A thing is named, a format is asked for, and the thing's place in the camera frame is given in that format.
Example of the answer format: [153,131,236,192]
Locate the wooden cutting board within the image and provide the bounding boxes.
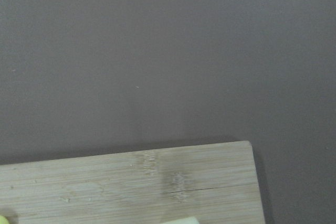
[1,141,265,223]

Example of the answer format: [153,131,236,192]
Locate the yellow plastic knife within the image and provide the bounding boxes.
[0,216,9,224]

